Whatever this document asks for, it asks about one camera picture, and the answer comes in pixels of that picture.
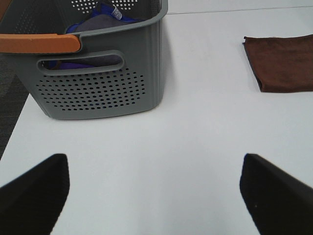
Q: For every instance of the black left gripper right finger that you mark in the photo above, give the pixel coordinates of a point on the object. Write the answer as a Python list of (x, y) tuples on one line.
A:
[(278, 203)]

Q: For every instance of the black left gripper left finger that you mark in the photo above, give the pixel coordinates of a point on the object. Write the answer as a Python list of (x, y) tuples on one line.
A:
[(32, 203)]

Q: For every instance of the brown towel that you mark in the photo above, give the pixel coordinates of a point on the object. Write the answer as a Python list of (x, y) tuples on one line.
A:
[(281, 65)]

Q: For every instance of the grey perforated plastic basket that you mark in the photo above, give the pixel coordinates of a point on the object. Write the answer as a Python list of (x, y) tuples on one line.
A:
[(132, 86)]

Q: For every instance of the blue and grey towel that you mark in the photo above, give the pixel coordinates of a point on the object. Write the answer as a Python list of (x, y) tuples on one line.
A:
[(106, 14)]

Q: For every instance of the orange basket handle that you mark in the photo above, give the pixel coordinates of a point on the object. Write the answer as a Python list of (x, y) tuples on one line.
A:
[(39, 43)]

